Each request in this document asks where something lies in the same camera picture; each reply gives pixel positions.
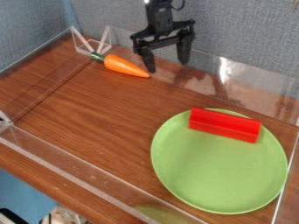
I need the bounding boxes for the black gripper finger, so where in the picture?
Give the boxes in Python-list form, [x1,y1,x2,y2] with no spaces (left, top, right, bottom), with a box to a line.
[176,33,194,65]
[140,47,155,73]

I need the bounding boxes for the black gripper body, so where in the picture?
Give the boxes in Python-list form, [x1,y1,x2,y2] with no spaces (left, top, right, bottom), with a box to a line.
[131,19,195,53]

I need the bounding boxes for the orange toy carrot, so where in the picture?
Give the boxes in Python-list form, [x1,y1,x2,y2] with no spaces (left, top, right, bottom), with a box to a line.
[90,52,150,78]

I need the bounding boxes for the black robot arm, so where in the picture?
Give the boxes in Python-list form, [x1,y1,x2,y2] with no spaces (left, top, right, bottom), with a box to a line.
[131,0,195,73]

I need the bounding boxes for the green round plate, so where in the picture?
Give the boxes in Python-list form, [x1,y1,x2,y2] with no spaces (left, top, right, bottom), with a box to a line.
[151,111,287,214]

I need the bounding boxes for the red rectangular block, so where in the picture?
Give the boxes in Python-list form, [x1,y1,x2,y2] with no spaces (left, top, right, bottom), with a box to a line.
[188,108,262,144]

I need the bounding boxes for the clear acrylic barrier wall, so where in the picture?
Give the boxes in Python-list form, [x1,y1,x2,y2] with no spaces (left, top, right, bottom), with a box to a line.
[0,30,299,224]

